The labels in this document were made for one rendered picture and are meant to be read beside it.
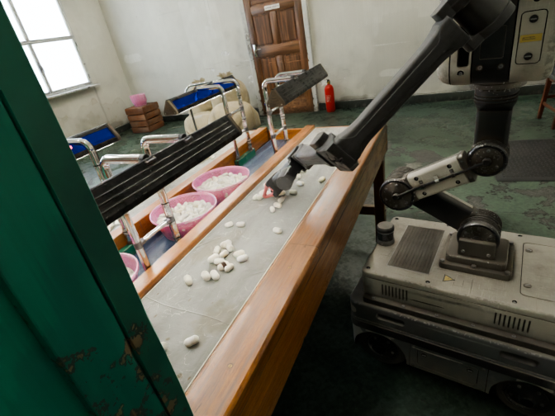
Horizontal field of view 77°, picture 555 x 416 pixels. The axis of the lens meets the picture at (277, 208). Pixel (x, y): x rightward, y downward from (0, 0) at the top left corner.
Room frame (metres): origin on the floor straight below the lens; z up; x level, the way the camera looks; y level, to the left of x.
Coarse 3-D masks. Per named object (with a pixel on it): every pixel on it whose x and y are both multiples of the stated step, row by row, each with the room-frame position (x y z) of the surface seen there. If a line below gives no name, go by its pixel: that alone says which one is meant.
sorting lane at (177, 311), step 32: (320, 128) 2.07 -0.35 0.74; (256, 192) 1.32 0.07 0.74; (288, 192) 1.26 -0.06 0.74; (224, 224) 1.11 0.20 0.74; (256, 224) 1.06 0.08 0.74; (288, 224) 1.02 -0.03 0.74; (192, 256) 0.94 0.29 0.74; (256, 256) 0.87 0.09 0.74; (160, 288) 0.80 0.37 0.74; (192, 288) 0.77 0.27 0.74; (224, 288) 0.75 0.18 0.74; (160, 320) 0.67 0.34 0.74; (192, 320) 0.65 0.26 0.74; (224, 320) 0.63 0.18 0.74; (192, 352) 0.55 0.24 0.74
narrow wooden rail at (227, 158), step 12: (264, 132) 2.21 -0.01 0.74; (240, 144) 1.96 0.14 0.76; (252, 144) 2.05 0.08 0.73; (228, 156) 1.81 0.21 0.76; (204, 168) 1.67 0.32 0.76; (228, 168) 1.79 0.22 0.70; (192, 180) 1.54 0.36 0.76; (168, 192) 1.45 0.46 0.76; (180, 192) 1.45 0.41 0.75; (156, 204) 1.34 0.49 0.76; (144, 216) 1.25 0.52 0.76; (120, 228) 1.18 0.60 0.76; (144, 228) 1.23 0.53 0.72; (120, 240) 1.13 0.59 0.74
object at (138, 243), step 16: (144, 144) 1.01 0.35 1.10; (112, 160) 0.86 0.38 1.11; (128, 160) 0.83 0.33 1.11; (160, 192) 1.02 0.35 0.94; (128, 224) 0.89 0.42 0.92; (160, 224) 0.99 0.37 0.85; (176, 224) 1.04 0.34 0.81; (144, 240) 0.91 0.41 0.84; (176, 240) 1.02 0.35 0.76; (144, 256) 0.89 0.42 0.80
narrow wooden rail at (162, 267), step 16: (304, 128) 2.05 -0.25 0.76; (288, 144) 1.79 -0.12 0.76; (272, 160) 1.60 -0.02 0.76; (256, 176) 1.44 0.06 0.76; (240, 192) 1.30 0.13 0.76; (224, 208) 1.18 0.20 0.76; (208, 224) 1.08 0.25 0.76; (192, 240) 0.99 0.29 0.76; (176, 256) 0.92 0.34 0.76; (144, 272) 0.86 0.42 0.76; (160, 272) 0.85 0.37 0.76; (144, 288) 0.79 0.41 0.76
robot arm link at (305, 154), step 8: (320, 136) 0.79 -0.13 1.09; (328, 136) 0.80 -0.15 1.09; (304, 144) 1.11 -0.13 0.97; (312, 144) 0.82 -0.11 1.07; (320, 144) 0.79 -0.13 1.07; (296, 152) 1.11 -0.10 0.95; (304, 152) 1.03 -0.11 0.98; (312, 152) 0.91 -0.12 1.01; (296, 160) 1.14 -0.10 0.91; (304, 160) 1.03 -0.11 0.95; (312, 160) 0.93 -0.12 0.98; (320, 160) 0.85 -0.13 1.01
